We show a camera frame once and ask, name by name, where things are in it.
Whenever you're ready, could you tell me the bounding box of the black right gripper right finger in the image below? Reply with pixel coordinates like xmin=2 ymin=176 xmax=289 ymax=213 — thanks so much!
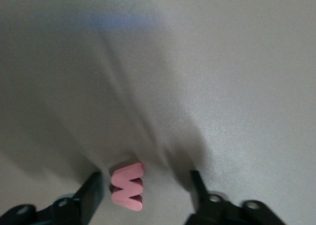
xmin=189 ymin=170 xmax=210 ymax=215

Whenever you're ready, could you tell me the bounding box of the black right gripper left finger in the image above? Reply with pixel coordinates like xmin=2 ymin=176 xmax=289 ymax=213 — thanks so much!
xmin=73 ymin=172 xmax=104 ymax=225

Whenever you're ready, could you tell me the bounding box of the red foam letter w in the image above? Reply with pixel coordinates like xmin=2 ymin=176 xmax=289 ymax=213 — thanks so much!
xmin=111 ymin=162 xmax=144 ymax=212

